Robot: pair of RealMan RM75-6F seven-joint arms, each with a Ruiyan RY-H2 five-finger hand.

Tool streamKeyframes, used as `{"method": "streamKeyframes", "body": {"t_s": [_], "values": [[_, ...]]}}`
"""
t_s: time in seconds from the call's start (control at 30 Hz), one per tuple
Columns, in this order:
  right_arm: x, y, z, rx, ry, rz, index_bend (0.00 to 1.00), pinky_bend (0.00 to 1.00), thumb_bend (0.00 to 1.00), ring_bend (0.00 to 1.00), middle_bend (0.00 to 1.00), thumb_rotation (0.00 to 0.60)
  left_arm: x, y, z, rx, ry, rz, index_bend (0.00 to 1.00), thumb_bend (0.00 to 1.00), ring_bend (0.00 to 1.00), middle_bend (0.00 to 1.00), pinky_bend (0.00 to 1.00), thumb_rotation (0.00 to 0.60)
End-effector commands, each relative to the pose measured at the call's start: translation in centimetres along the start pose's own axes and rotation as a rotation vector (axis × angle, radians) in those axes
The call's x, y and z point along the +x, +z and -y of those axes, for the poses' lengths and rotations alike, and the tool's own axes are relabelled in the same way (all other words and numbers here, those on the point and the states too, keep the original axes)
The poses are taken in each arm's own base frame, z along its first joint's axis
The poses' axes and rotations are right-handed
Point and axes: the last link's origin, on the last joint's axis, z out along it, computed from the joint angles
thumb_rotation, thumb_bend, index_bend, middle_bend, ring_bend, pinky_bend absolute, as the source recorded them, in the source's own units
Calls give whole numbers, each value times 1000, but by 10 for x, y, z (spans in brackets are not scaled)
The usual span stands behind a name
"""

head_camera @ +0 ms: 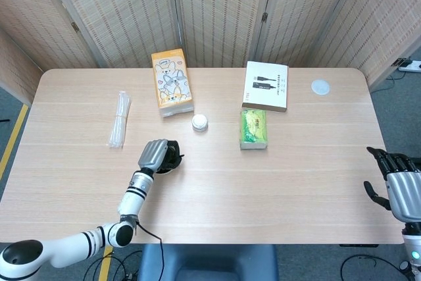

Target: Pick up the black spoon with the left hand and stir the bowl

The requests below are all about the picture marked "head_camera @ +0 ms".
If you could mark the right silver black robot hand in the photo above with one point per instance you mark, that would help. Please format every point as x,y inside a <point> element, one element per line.
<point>406,195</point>

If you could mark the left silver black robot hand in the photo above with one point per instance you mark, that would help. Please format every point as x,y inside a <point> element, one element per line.
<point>151,156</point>

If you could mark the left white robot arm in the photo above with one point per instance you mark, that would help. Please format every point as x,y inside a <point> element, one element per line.
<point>135,195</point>

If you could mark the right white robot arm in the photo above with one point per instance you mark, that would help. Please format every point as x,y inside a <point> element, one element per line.
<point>412,248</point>

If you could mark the cup of black coffee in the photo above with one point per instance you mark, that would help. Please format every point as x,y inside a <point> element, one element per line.
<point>166,172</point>

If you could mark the bundle of clear straws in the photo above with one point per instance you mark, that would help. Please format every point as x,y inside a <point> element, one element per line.
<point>120,119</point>

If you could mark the small white round jar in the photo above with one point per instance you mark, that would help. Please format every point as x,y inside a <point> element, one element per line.
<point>200,121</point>

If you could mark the black table control panel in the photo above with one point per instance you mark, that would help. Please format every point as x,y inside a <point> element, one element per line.
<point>358,245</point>

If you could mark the orange corgi tissue pack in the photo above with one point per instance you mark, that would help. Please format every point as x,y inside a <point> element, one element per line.
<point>171,80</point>

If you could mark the green tissue pack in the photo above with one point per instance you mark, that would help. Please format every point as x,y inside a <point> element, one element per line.
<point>254,128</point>

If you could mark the yellow floor tape strip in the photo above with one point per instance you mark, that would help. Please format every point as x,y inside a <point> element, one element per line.
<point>105,266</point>
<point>13,139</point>

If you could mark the dark blue chair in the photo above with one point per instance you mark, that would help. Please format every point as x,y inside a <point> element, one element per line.
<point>207,264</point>

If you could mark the white power strip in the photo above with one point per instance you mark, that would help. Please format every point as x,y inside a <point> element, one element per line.
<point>411,65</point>

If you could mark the round white table grommet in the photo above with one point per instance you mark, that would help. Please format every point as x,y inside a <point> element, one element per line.
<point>321,87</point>

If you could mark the bamboo folding screen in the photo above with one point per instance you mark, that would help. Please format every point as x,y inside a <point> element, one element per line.
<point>213,8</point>

